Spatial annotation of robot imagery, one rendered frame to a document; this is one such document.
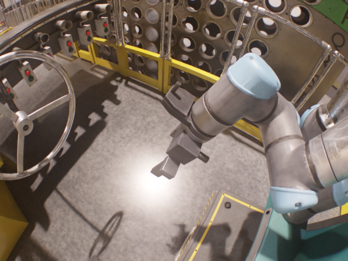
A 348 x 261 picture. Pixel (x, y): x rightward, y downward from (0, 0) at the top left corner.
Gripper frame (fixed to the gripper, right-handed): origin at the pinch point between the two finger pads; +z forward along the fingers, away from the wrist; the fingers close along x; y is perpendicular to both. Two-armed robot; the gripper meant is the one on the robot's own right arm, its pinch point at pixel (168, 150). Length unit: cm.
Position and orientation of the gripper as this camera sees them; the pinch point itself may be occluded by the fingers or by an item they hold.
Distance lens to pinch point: 43.9
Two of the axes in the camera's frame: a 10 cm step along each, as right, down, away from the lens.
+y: 8.0, 5.7, 1.6
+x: 3.5, -6.8, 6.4
